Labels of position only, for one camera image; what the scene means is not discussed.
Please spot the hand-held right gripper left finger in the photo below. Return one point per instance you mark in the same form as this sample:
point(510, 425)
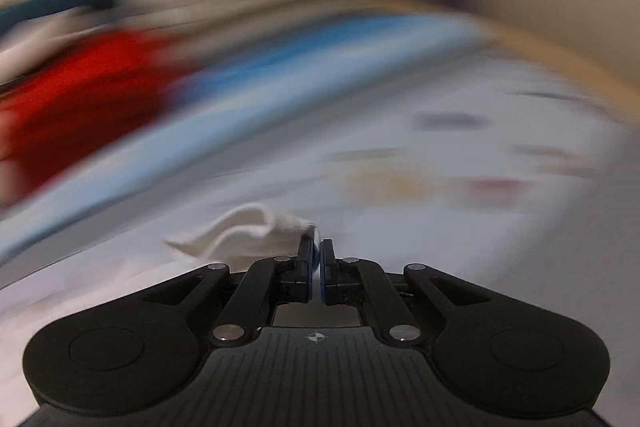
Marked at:
point(306, 266)

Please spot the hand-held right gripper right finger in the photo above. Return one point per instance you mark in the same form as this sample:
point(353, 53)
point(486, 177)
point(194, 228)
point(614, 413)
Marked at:
point(327, 268)

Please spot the white shirt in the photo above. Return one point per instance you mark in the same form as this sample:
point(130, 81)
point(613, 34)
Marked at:
point(240, 232)

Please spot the grey printed play mat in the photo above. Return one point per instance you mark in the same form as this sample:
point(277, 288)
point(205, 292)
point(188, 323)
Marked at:
point(450, 187)

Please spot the light blue mat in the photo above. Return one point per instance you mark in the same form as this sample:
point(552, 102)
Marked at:
point(280, 67)

